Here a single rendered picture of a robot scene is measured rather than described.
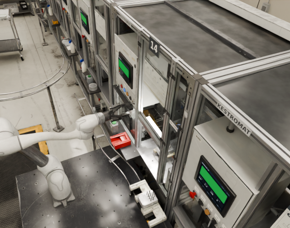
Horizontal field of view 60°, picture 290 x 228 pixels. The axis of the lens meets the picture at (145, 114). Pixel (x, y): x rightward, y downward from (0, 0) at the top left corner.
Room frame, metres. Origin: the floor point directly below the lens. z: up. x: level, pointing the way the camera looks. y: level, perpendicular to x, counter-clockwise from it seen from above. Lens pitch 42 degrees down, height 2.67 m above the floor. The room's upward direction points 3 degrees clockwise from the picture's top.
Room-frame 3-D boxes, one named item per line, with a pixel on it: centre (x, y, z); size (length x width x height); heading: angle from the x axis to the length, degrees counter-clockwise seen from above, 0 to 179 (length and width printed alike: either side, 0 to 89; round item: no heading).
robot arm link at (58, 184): (1.13, 0.68, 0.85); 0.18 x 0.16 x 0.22; 33
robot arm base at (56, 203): (1.10, 0.66, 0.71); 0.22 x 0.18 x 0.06; 29
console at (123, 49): (1.75, 0.08, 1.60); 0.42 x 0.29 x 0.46; 29
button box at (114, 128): (1.70, 0.28, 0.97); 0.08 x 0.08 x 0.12; 29
